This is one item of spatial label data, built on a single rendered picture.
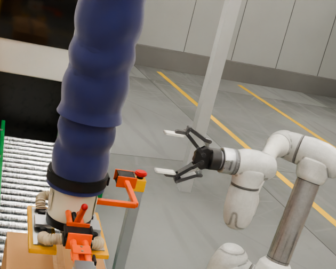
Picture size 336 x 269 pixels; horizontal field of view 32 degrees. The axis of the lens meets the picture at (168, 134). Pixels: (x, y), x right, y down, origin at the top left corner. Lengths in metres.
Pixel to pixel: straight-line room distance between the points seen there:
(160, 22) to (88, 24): 9.92
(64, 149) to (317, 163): 1.05
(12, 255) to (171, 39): 9.84
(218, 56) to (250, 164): 3.65
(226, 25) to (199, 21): 6.59
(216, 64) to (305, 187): 3.22
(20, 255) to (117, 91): 0.84
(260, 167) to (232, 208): 0.17
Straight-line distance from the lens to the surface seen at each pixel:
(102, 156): 2.12
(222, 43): 5.60
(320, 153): 2.52
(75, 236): 2.00
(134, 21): 1.98
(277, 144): 2.40
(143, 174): 3.28
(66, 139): 2.09
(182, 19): 12.02
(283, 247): 2.59
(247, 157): 2.02
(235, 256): 2.61
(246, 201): 2.05
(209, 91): 5.67
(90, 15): 1.98
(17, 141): 4.80
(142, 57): 11.76
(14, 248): 2.52
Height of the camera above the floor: 2.21
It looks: 17 degrees down
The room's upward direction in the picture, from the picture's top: 14 degrees clockwise
